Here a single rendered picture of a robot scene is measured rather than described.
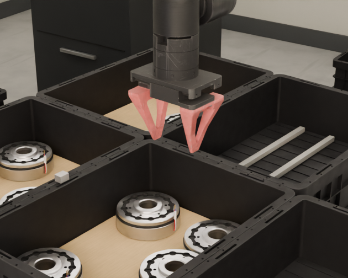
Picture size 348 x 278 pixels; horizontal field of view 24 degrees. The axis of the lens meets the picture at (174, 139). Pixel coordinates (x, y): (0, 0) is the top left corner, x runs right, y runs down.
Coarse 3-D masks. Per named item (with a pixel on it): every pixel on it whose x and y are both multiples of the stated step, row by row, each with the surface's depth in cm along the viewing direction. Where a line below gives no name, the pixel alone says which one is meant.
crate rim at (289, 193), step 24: (144, 144) 135; (96, 168) 127; (216, 168) 127; (48, 192) 120; (288, 192) 120; (0, 216) 114; (264, 216) 114; (0, 264) 104; (24, 264) 103; (192, 264) 103
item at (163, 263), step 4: (172, 256) 116; (176, 256) 116; (164, 260) 115; (168, 260) 115; (172, 260) 115; (176, 260) 115; (180, 260) 115; (184, 260) 115; (188, 260) 115; (160, 264) 114; (164, 264) 114; (168, 264) 115; (160, 268) 113; (164, 268) 113; (160, 272) 113; (164, 272) 112; (168, 272) 112; (172, 272) 112
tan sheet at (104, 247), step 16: (112, 224) 130; (192, 224) 130; (80, 240) 126; (96, 240) 126; (112, 240) 126; (128, 240) 126; (144, 240) 126; (160, 240) 126; (176, 240) 126; (80, 256) 122; (96, 256) 122; (112, 256) 122; (128, 256) 122; (144, 256) 122; (96, 272) 118; (112, 272) 118; (128, 272) 118
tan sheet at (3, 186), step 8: (56, 160) 151; (64, 160) 151; (56, 168) 148; (64, 168) 148; (72, 168) 148; (0, 176) 145; (48, 176) 145; (0, 184) 143; (8, 184) 143; (16, 184) 143; (24, 184) 143; (32, 184) 143; (40, 184) 143; (0, 192) 140; (8, 192) 140
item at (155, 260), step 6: (156, 252) 118; (162, 252) 118; (168, 252) 118; (174, 252) 118; (180, 252) 118; (186, 252) 118; (192, 252) 118; (150, 258) 116; (156, 258) 117; (162, 258) 116; (186, 258) 116; (192, 258) 116; (144, 264) 115; (150, 264) 115; (156, 264) 115; (144, 270) 114; (150, 270) 114; (156, 270) 113; (144, 276) 112; (150, 276) 112; (156, 276) 112; (162, 276) 112
